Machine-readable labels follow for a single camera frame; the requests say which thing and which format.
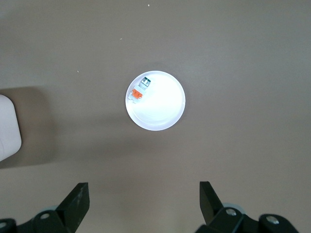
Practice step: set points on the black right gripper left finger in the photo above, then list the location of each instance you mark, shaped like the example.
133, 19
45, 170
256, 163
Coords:
73, 206

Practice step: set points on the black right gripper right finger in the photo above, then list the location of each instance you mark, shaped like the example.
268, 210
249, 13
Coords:
213, 211

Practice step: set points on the white lidded box grey clips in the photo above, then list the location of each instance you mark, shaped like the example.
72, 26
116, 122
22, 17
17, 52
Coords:
8, 126

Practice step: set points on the pink round plate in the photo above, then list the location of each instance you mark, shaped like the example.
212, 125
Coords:
162, 109

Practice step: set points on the brown table mat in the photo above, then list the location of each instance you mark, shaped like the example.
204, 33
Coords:
230, 60

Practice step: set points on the white switch with orange block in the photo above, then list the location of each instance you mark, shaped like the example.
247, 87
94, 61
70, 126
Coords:
137, 93

